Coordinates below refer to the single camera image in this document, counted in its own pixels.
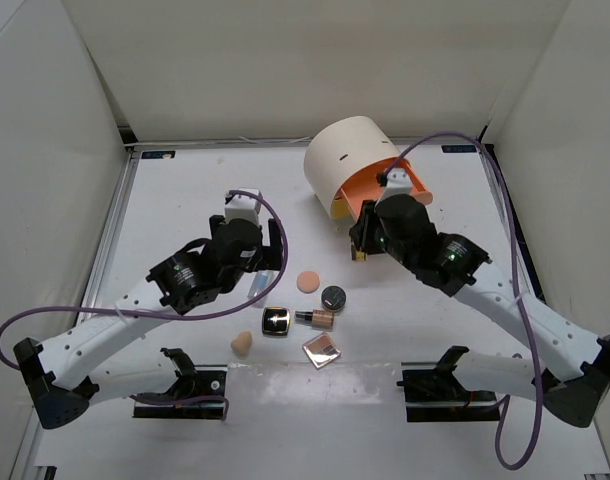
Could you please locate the beige makeup sponge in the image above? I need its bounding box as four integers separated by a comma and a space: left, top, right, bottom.
230, 331, 253, 358

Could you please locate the round peach powder puff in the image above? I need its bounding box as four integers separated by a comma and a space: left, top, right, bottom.
296, 271, 320, 294

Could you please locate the yellow middle drawer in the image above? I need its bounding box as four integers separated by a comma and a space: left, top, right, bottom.
330, 196, 349, 221

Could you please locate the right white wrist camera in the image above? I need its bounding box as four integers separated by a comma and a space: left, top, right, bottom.
377, 168, 413, 202

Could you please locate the black gold square compact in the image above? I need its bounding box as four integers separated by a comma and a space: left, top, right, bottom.
261, 307, 291, 337

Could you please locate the brown eyeshadow palette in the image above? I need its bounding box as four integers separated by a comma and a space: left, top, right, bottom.
302, 332, 341, 370

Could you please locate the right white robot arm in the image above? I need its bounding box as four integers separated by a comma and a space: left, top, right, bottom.
350, 194, 610, 428

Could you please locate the black round jar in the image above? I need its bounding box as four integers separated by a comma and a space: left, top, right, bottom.
321, 285, 347, 313

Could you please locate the cream round drawer cabinet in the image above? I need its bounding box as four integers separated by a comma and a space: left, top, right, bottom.
303, 116, 399, 217

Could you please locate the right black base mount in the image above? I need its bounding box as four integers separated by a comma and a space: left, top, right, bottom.
396, 362, 500, 423

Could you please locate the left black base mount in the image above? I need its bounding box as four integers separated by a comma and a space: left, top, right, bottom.
133, 365, 229, 421

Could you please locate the beige foundation bottle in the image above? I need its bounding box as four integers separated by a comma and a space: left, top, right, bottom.
295, 310, 334, 330

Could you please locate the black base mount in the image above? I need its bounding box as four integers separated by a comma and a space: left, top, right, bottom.
133, 365, 229, 421
396, 362, 500, 423

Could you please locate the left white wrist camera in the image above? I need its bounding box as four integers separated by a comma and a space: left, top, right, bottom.
224, 188, 262, 226

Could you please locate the clear bottle blue label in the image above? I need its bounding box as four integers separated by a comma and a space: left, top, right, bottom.
247, 270, 274, 300

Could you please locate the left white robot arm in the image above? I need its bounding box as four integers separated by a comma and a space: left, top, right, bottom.
13, 215, 287, 430

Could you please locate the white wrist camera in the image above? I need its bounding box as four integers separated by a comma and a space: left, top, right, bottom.
377, 168, 413, 202
224, 188, 262, 226

